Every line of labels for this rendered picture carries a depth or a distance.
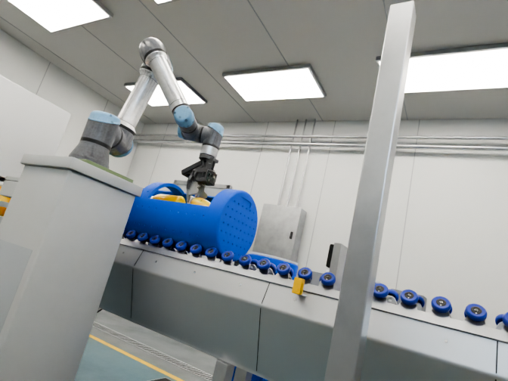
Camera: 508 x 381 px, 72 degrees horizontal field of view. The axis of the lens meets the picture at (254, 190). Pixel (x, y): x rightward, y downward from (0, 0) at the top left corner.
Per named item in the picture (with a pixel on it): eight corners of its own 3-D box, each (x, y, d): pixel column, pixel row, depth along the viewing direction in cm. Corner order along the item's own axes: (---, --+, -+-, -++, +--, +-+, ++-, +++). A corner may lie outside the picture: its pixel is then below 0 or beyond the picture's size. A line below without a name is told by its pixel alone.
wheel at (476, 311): (487, 304, 84) (487, 310, 85) (466, 299, 86) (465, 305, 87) (487, 319, 81) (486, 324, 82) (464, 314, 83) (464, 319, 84)
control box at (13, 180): (17, 198, 162) (26, 177, 165) (-2, 194, 173) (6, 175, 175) (38, 204, 171) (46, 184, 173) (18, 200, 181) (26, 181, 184)
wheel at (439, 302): (452, 296, 88) (451, 302, 89) (432, 292, 90) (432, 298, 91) (450, 311, 85) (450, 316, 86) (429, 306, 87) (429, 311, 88)
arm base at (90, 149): (84, 159, 126) (93, 135, 129) (58, 157, 133) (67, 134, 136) (115, 175, 139) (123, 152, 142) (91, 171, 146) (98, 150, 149)
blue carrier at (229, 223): (209, 254, 123) (230, 179, 130) (69, 222, 169) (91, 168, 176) (248, 267, 146) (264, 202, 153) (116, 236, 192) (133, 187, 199)
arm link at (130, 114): (88, 142, 145) (147, 38, 157) (104, 154, 160) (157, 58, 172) (113, 152, 144) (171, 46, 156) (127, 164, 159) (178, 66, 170)
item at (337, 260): (332, 292, 107) (341, 243, 111) (320, 289, 109) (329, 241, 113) (341, 295, 115) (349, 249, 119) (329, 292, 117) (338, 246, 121)
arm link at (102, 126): (74, 134, 133) (86, 103, 137) (91, 147, 146) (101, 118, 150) (103, 140, 132) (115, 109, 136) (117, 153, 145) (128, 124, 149)
